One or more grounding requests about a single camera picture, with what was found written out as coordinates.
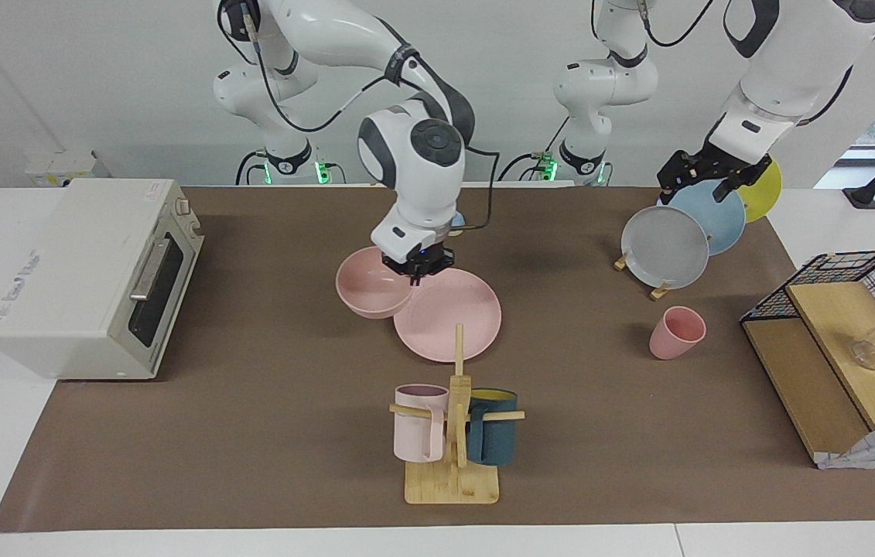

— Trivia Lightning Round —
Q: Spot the pink bowl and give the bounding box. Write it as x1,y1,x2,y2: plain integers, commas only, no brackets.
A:
335,246,416,320

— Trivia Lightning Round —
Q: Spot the pink tumbler cup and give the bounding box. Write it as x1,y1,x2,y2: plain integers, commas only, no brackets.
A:
648,306,707,361

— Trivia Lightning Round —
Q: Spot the yellow plate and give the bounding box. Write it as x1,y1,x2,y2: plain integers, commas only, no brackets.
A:
739,157,783,224

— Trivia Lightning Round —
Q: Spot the light blue plate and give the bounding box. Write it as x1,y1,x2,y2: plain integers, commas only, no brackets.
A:
668,179,747,257

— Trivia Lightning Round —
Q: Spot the pink speckled plate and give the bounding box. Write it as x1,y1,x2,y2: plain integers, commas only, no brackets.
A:
393,268,502,363

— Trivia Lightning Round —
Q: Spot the grey plate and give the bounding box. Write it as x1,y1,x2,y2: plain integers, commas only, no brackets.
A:
620,205,711,290

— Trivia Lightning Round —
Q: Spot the wooden plate rack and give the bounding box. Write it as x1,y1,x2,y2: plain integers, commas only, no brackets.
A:
614,248,674,302

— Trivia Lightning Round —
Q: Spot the pink mug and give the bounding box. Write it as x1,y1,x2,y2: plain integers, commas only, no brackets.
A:
393,384,450,463

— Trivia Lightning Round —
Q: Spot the dark teal mug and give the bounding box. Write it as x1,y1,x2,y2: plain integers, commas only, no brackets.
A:
466,388,519,466

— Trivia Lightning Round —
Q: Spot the wooden mug tree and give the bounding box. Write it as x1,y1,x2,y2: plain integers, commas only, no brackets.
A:
388,323,525,505

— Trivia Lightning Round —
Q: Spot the clear drinking glass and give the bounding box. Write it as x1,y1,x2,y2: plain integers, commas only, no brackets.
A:
849,333,875,371

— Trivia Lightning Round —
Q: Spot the brown table mat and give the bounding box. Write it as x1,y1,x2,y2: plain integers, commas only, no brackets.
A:
0,186,875,533

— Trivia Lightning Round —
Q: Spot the white marble pattern cloth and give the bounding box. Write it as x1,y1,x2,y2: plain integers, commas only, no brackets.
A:
816,422,875,470

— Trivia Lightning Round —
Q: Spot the beige toaster oven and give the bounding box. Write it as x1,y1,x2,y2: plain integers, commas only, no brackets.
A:
0,179,205,381

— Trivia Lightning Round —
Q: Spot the black wire mesh rack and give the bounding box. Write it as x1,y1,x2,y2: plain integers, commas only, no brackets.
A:
740,249,875,371

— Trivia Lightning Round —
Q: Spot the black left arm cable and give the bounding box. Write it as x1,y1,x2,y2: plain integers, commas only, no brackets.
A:
638,0,716,49

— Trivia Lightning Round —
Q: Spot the beige wall box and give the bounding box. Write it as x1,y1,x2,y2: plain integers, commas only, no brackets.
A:
25,151,109,188

